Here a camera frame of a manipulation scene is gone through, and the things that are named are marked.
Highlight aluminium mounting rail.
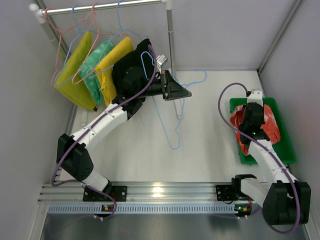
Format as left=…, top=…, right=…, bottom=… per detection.
left=38, top=181, right=247, bottom=204

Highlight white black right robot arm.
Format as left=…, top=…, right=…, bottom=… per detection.
left=238, top=101, right=311, bottom=225

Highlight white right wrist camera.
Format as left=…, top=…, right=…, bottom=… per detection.
left=246, top=89, right=264, bottom=107

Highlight green plastic tray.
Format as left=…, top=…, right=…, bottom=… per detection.
left=229, top=97, right=296, bottom=164

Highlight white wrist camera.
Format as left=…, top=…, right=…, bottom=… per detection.
left=156, top=54, right=168, bottom=73
left=246, top=89, right=264, bottom=107

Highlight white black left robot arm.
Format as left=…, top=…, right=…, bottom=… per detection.
left=56, top=67, right=192, bottom=201

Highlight silver white clothes rack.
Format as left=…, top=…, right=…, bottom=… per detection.
left=28, top=0, right=185, bottom=123

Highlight black trousers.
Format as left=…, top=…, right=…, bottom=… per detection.
left=111, top=38, right=155, bottom=105

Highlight green white patterned trousers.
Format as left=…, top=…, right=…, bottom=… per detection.
left=79, top=40, right=115, bottom=105

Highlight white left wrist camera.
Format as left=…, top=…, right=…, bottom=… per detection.
left=156, top=54, right=168, bottom=73

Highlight grey slotted cable duct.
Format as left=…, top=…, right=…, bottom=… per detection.
left=47, top=202, right=249, bottom=214

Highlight red white patterned trousers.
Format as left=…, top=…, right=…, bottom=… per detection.
left=229, top=104, right=281, bottom=156

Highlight pink wire hanger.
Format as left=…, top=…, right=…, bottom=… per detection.
left=72, top=3, right=128, bottom=85
left=38, top=7, right=88, bottom=87

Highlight olive yellow trousers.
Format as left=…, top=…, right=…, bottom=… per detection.
left=54, top=32, right=96, bottom=111

